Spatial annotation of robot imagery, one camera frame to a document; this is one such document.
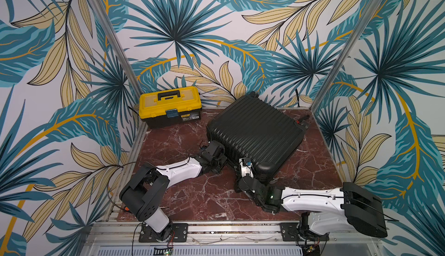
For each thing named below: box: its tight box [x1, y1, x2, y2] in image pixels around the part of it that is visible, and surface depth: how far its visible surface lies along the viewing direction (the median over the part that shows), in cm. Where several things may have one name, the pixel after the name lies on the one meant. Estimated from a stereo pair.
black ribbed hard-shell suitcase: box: [206, 91, 309, 181], surface depth 84 cm
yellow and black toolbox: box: [138, 86, 203, 130], surface depth 102 cm
